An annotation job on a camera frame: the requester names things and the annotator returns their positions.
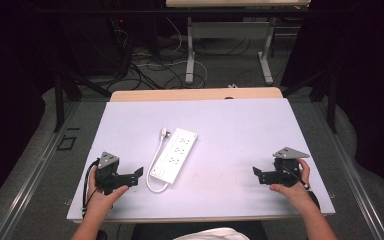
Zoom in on grey-legged background desk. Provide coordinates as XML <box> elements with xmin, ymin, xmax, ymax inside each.
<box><xmin>165</xmin><ymin>0</ymin><xmax>312</xmax><ymax>86</ymax></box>

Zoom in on wooden table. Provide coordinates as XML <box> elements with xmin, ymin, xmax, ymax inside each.
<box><xmin>72</xmin><ymin>86</ymin><xmax>329</xmax><ymax>225</ymax></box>

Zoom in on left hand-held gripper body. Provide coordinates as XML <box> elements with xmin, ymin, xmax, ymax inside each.
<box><xmin>94</xmin><ymin>151</ymin><xmax>140</xmax><ymax>196</ymax></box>

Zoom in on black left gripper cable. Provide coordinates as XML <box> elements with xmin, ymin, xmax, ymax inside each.
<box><xmin>81</xmin><ymin>159</ymin><xmax>102</xmax><ymax>218</ymax></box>

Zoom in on black floor cables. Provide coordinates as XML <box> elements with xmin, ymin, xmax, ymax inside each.
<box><xmin>105</xmin><ymin>36</ymin><xmax>253</xmax><ymax>92</ymax></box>

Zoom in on white power strip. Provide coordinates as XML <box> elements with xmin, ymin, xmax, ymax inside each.
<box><xmin>148</xmin><ymin>127</ymin><xmax>199</xmax><ymax>185</ymax></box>

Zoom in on person's dark pants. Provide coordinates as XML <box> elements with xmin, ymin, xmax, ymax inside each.
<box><xmin>130</xmin><ymin>221</ymin><xmax>270</xmax><ymax>240</ymax></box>

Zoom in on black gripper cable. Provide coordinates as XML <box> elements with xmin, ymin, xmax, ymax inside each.
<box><xmin>279</xmin><ymin>164</ymin><xmax>312</xmax><ymax>192</ymax></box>
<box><xmin>81</xmin><ymin>159</ymin><xmax>102</xmax><ymax>218</ymax></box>

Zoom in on metal floor rail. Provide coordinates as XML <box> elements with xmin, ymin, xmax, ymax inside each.
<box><xmin>0</xmin><ymin>99</ymin><xmax>82</xmax><ymax>240</ymax></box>
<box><xmin>312</xmin><ymin>99</ymin><xmax>384</xmax><ymax>240</ymax></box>

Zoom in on white floor cable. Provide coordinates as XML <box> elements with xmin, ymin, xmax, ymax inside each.
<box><xmin>135</xmin><ymin>16</ymin><xmax>210</xmax><ymax>90</ymax></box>

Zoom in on person's right hand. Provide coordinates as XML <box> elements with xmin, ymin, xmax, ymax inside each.
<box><xmin>268</xmin><ymin>157</ymin><xmax>313</xmax><ymax>208</ymax></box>

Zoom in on person's white shirt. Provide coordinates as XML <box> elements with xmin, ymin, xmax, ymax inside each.
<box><xmin>172</xmin><ymin>227</ymin><xmax>252</xmax><ymax>240</ymax></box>

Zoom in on black metal stand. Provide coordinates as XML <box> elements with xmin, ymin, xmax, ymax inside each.
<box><xmin>53</xmin><ymin>68</ymin><xmax>114</xmax><ymax>134</ymax></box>
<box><xmin>280</xmin><ymin>66</ymin><xmax>340</xmax><ymax>135</ymax></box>

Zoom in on white table mat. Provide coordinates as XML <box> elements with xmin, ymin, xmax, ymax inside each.
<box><xmin>66</xmin><ymin>97</ymin><xmax>337</xmax><ymax>223</ymax></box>

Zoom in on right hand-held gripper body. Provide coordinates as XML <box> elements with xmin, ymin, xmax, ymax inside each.
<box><xmin>258</xmin><ymin>146</ymin><xmax>311</xmax><ymax>188</ymax></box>

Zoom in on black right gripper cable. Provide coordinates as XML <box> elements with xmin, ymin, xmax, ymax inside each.
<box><xmin>279</xmin><ymin>164</ymin><xmax>312</xmax><ymax>192</ymax></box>

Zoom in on dark equipment cabinet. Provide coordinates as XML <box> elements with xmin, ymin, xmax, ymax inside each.
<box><xmin>58</xmin><ymin>9</ymin><xmax>134</xmax><ymax>79</ymax></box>

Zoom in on white power strip cable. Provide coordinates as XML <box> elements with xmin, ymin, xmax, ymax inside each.
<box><xmin>145</xmin><ymin>133</ymin><xmax>170</xmax><ymax>194</ymax></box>

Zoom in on person's left hand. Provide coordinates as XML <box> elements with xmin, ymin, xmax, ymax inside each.
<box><xmin>85</xmin><ymin>165</ymin><xmax>130</xmax><ymax>218</ymax></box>

